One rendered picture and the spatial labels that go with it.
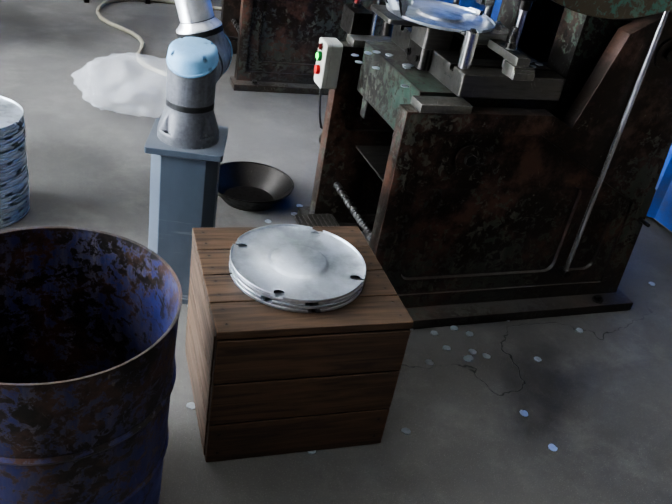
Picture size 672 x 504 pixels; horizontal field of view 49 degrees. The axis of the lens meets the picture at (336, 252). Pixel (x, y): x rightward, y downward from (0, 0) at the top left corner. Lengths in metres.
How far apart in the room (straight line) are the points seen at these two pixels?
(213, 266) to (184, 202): 0.35
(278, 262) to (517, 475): 0.73
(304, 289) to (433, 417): 0.53
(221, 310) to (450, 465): 0.64
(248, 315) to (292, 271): 0.15
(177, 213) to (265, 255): 0.40
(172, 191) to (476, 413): 0.93
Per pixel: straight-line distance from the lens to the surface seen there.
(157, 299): 1.38
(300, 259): 1.55
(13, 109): 2.36
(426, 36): 1.97
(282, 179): 2.61
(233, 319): 1.41
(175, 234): 1.92
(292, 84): 3.60
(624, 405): 2.10
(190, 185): 1.84
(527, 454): 1.83
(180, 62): 1.76
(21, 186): 2.36
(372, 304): 1.51
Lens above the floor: 1.21
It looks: 31 degrees down
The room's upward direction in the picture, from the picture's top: 11 degrees clockwise
